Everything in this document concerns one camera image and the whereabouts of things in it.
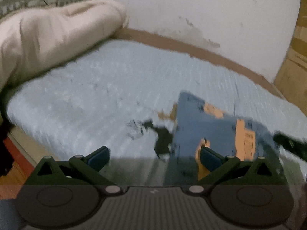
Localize blue orange patterned pants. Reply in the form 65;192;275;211
158;91;284;185

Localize brown wooden bed frame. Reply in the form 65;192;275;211
112;28;282;98

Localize light blue bed sheet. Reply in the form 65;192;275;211
4;40;306;181

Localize wooden wardrobe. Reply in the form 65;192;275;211
274;0;307;114

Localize pink rolled comforter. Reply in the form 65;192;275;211
1;0;128;89

